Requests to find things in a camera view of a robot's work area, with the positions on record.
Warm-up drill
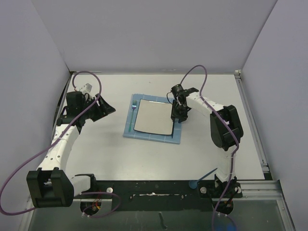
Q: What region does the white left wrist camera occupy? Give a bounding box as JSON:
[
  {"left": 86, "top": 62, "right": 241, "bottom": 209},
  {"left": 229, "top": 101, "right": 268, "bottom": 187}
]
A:
[{"left": 75, "top": 83, "right": 92, "bottom": 94}]

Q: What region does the aluminium table frame rail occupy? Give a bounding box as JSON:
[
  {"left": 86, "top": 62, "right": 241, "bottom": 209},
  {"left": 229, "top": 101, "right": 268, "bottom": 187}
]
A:
[{"left": 234, "top": 70, "right": 295, "bottom": 231}]

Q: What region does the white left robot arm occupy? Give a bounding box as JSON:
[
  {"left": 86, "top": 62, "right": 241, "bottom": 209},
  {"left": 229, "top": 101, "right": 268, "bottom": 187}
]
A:
[{"left": 26, "top": 91, "right": 115, "bottom": 208}]

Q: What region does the dark blue knife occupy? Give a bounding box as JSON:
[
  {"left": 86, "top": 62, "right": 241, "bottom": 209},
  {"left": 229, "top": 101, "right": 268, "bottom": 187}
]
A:
[{"left": 171, "top": 118, "right": 176, "bottom": 139}]

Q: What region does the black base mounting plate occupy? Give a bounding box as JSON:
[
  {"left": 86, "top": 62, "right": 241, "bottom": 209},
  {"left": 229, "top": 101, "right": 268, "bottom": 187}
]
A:
[{"left": 76, "top": 180, "right": 243, "bottom": 215}]

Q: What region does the blue plastic spoon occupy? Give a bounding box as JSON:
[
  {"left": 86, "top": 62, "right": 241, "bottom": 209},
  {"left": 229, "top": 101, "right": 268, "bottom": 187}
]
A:
[{"left": 189, "top": 168, "right": 217, "bottom": 189}]

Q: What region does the square white plate dark rim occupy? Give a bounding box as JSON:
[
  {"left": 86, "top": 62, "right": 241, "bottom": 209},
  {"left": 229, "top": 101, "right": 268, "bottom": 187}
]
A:
[{"left": 134, "top": 99, "right": 174, "bottom": 135}]

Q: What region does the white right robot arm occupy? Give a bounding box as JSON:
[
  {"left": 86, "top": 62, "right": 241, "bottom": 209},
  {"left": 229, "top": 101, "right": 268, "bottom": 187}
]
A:
[{"left": 171, "top": 84, "right": 244, "bottom": 197}]

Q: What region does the blue grid placemat cloth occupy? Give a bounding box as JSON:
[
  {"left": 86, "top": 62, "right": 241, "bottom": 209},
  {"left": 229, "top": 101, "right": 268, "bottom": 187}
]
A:
[{"left": 123, "top": 94, "right": 182, "bottom": 144}]

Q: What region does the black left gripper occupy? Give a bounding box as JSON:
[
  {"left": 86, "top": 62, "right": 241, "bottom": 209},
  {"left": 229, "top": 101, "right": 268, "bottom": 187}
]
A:
[{"left": 80, "top": 94, "right": 115, "bottom": 121}]

